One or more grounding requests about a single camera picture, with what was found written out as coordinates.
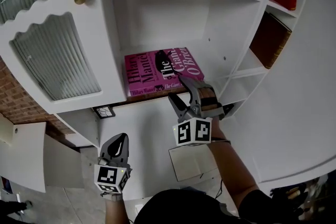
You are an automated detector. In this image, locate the black and white printed tag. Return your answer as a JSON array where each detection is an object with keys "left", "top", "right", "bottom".
[{"left": 92, "top": 104, "right": 117, "bottom": 120}]

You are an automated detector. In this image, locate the pink book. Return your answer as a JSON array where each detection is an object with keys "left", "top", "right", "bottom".
[{"left": 124, "top": 47, "right": 205, "bottom": 98}]

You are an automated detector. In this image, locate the white ribbed glass cabinet door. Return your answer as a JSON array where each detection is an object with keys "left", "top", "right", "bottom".
[{"left": 0, "top": 0, "right": 129, "bottom": 114}]

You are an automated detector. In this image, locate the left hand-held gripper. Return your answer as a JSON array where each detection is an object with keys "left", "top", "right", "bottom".
[{"left": 93, "top": 133, "right": 133, "bottom": 195}]

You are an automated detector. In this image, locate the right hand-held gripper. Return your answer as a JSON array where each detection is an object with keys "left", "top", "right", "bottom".
[{"left": 167, "top": 74, "right": 225, "bottom": 147}]

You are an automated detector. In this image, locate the person's right hand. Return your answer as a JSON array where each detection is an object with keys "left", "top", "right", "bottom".
[{"left": 197, "top": 86, "right": 220, "bottom": 112}]

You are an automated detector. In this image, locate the person's left forearm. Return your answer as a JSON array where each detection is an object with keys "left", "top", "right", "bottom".
[{"left": 102, "top": 193, "right": 131, "bottom": 224}]

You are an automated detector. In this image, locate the black cable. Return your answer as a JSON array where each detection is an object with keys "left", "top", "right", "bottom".
[{"left": 214, "top": 178, "right": 224, "bottom": 200}]

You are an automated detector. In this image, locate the person's right forearm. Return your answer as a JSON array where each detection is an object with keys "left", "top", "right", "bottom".
[{"left": 206, "top": 117, "right": 261, "bottom": 209}]

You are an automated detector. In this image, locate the brown book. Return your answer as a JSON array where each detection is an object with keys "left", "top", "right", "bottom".
[{"left": 249, "top": 10, "right": 292, "bottom": 70}]

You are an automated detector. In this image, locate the dark clutter pile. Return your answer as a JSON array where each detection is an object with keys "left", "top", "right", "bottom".
[{"left": 269, "top": 173, "right": 336, "bottom": 224}]

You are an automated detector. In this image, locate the white shelf unit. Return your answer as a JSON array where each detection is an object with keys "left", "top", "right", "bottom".
[{"left": 54, "top": 0, "right": 336, "bottom": 201}]

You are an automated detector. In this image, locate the white board panel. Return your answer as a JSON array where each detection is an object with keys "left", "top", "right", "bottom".
[{"left": 0, "top": 120, "right": 47, "bottom": 194}]

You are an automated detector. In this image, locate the black wristband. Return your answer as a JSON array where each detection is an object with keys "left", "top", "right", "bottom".
[{"left": 211, "top": 136, "right": 232, "bottom": 145}]

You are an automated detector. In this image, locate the person's black shirt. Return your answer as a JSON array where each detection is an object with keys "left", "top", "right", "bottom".
[{"left": 133, "top": 188, "right": 275, "bottom": 224}]

